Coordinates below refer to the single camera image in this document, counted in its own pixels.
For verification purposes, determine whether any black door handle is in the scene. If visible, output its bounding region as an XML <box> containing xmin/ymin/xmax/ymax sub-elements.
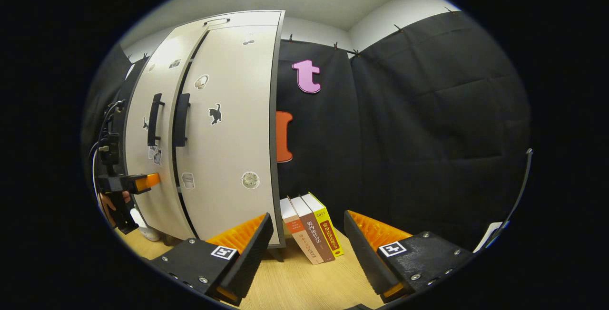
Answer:
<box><xmin>172</xmin><ymin>93</ymin><xmax>191</xmax><ymax>148</ymax></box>
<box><xmin>147</xmin><ymin>93</ymin><xmax>166</xmax><ymax>147</ymax></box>

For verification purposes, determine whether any black backdrop cloth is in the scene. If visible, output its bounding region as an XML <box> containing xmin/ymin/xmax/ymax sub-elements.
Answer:
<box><xmin>81</xmin><ymin>10</ymin><xmax>532</xmax><ymax>253</ymax></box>

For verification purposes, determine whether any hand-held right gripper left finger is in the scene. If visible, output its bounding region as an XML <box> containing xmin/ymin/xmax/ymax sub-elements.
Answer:
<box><xmin>147</xmin><ymin>213</ymin><xmax>275</xmax><ymax>301</ymax></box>

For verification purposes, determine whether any white cable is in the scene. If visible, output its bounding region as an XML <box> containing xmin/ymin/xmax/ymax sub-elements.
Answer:
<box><xmin>90</xmin><ymin>146</ymin><xmax>103</xmax><ymax>206</ymax></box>

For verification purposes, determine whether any white shoe cabinet door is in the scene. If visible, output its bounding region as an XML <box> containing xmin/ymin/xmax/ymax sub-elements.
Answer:
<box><xmin>125</xmin><ymin>27</ymin><xmax>210</xmax><ymax>240</ymax></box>
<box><xmin>175</xmin><ymin>25</ymin><xmax>282</xmax><ymax>246</ymax></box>

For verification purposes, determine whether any orange and white book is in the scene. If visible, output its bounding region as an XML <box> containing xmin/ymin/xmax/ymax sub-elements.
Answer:
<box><xmin>280</xmin><ymin>197</ymin><xmax>325</xmax><ymax>265</ymax></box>

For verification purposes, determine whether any brown book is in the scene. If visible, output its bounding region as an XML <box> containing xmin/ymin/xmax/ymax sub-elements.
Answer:
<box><xmin>289</xmin><ymin>195</ymin><xmax>336</xmax><ymax>263</ymax></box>

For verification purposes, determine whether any yellow book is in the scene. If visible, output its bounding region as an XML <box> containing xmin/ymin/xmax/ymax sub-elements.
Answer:
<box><xmin>301</xmin><ymin>192</ymin><xmax>344</xmax><ymax>257</ymax></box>

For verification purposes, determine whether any white shoe cabinet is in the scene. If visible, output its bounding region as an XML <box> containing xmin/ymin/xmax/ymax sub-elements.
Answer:
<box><xmin>121</xmin><ymin>10</ymin><xmax>287</xmax><ymax>249</ymax></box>

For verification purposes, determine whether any white object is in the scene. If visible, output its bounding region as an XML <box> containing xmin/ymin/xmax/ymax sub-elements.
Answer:
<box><xmin>130</xmin><ymin>208</ymin><xmax>161</xmax><ymax>242</ymax></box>

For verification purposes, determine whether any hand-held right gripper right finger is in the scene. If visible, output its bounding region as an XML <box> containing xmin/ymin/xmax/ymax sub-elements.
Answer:
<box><xmin>344</xmin><ymin>209</ymin><xmax>476</xmax><ymax>303</ymax></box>

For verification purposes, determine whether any black cable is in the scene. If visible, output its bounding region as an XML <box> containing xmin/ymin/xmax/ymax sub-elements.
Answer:
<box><xmin>98</xmin><ymin>101</ymin><xmax>125</xmax><ymax>149</ymax></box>

